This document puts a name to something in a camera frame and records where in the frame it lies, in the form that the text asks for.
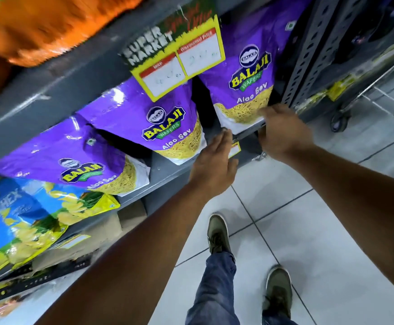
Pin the person's left hand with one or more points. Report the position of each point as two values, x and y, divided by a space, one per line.
214 169

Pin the person's right hand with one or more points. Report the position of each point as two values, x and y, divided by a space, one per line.
286 135

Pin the person's left fingers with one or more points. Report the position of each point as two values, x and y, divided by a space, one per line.
219 143

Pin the person's right fingers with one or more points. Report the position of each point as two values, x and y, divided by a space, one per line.
273 113

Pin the person's left forearm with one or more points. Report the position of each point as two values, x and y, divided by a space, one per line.
132 260

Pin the person's right forearm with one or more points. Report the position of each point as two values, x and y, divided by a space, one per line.
359 203

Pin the small yellow shelf label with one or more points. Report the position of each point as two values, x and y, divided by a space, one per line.
234 149

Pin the grey metal shelf board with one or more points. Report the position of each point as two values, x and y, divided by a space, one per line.
170 169
58 81

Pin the purple snack packet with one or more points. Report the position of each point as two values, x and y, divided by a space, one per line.
48 148
251 37
132 108

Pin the person's left olive shoe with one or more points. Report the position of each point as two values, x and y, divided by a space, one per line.
219 233

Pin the person's olive shoe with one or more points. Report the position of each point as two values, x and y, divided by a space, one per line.
219 233
278 289

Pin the yellow green price sign card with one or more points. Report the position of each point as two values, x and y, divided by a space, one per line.
183 54

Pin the grey shelf with yellow labels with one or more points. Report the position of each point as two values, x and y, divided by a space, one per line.
369 64

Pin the dark snack packets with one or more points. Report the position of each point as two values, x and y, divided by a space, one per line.
380 23

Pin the person's blue jeans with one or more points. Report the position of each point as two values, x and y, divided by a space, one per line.
214 291

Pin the blue yellow chips packet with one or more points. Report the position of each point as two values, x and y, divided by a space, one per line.
10 226
81 203

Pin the brown cardboard box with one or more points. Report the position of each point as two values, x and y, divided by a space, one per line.
95 233

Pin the person's right olive shoe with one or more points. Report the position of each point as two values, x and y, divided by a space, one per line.
278 289

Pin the large orange snack packet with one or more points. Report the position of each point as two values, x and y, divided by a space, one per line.
48 27

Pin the grey perforated shelf post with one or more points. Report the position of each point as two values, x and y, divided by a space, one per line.
319 47

